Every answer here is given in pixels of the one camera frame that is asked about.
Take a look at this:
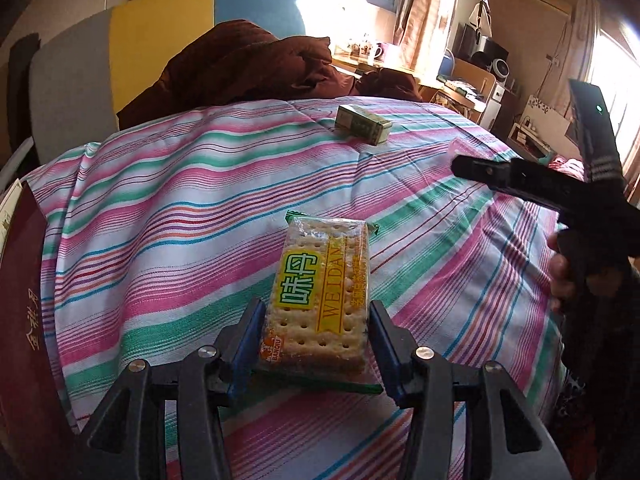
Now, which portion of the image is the red mug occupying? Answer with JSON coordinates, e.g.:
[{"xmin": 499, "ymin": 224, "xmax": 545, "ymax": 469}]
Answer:
[{"xmin": 371, "ymin": 42, "xmax": 385, "ymax": 62}]

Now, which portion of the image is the yellow cracker packet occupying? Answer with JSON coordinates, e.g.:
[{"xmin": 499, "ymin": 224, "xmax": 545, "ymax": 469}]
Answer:
[{"xmin": 257, "ymin": 211, "xmax": 382, "ymax": 396}]

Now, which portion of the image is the small green white box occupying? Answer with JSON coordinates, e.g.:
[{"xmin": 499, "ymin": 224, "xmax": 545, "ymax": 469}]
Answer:
[{"xmin": 335, "ymin": 105, "xmax": 393, "ymax": 145}]

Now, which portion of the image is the person's right hand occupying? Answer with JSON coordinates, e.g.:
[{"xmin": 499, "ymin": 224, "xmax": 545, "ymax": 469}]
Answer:
[{"xmin": 547, "ymin": 231, "xmax": 625, "ymax": 314}]

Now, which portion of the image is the brown jacket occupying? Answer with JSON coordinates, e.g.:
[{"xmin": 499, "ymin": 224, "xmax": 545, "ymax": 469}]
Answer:
[{"xmin": 117, "ymin": 20, "xmax": 422, "ymax": 129}]

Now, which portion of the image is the striped colourful tablecloth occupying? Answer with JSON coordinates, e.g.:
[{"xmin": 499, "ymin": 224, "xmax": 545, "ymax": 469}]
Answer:
[{"xmin": 24, "ymin": 95, "xmax": 572, "ymax": 480}]

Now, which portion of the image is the blue yellow grey chair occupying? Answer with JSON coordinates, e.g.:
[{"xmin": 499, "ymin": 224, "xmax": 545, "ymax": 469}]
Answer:
[{"xmin": 28, "ymin": 0, "xmax": 305, "ymax": 164}]

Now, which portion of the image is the small round fan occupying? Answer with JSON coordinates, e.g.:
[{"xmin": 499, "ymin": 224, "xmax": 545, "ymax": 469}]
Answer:
[{"xmin": 490, "ymin": 58, "xmax": 510, "ymax": 82}]

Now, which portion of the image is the wooden window desk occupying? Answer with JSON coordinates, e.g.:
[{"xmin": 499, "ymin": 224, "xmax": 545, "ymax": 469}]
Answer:
[{"xmin": 333, "ymin": 53, "xmax": 485, "ymax": 110}]

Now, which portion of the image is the small white fridge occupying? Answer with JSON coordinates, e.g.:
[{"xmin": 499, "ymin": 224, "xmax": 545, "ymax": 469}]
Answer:
[{"xmin": 480, "ymin": 82, "xmax": 506, "ymax": 131}]

